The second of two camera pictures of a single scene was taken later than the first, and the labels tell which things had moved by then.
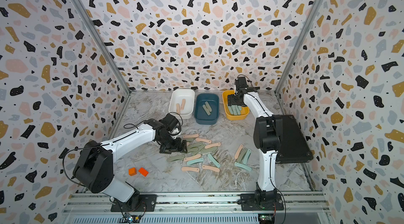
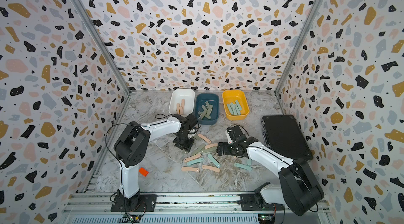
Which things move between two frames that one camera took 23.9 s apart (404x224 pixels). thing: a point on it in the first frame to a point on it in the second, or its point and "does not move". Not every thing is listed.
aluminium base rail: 201,208 does not move
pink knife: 192,158 does not move
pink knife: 182,104 does not move
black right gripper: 230,100 to 224,148
